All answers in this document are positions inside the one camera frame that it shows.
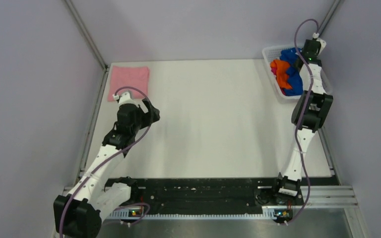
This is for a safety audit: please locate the blue t shirt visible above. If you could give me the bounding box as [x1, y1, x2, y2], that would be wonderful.
[279, 48, 304, 96]

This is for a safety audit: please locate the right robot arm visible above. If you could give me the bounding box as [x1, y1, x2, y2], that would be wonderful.
[271, 37, 333, 204]

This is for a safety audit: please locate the aluminium front rail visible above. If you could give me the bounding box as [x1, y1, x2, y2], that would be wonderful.
[54, 178, 358, 226]

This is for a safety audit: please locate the white plastic basket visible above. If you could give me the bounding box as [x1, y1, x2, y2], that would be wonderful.
[262, 46, 333, 102]

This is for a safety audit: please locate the orange t shirt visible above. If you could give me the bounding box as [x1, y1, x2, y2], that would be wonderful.
[270, 59, 292, 90]

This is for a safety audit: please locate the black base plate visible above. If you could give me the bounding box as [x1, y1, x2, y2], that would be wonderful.
[104, 177, 339, 216]

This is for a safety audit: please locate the left aluminium corner post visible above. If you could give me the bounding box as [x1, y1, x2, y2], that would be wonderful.
[62, 0, 108, 71]

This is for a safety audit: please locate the right aluminium corner post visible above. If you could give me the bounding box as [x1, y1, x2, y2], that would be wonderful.
[319, 0, 344, 35]

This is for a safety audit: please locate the folded pink t shirt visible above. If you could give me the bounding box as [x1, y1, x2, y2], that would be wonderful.
[107, 66, 150, 102]

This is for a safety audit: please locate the aluminium corner post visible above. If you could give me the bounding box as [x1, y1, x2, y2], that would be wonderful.
[319, 0, 344, 35]
[62, 0, 108, 71]

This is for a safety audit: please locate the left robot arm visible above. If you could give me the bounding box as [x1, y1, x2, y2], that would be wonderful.
[53, 87, 160, 238]

